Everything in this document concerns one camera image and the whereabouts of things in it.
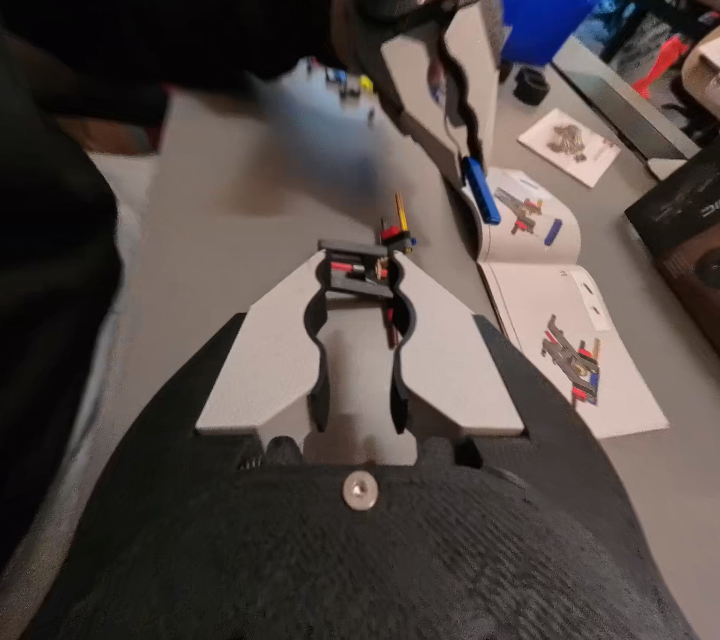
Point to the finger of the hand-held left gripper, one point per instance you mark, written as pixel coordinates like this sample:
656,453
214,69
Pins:
478,61
410,77

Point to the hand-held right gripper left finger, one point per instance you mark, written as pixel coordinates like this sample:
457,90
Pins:
264,364

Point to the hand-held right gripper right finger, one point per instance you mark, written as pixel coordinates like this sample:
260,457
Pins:
455,370

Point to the white lego instruction booklet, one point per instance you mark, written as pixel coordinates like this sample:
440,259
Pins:
540,325

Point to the black red lego assembly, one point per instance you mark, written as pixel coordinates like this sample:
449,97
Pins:
360,289

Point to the blue lego beam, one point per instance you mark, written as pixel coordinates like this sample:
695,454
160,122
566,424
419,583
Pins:
481,190

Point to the person's left forearm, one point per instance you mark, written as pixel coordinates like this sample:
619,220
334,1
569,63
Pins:
140,4

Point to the pile of lego pieces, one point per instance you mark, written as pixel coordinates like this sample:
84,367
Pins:
365,83

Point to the black rubber lego tire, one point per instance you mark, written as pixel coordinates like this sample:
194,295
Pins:
531,86

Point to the dark lego set box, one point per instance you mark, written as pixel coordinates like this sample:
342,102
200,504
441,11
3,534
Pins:
686,235

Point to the blue plastic bin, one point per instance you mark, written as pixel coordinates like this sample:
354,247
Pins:
540,21

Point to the white printed leaflet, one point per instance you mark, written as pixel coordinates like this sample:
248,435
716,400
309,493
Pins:
596,162

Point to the red plastic object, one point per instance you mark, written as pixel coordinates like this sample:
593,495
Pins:
664,61

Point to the beige object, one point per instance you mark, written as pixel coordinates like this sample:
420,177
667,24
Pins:
703,66

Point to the person's dark clothing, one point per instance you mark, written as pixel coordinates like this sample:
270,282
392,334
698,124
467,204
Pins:
45,257

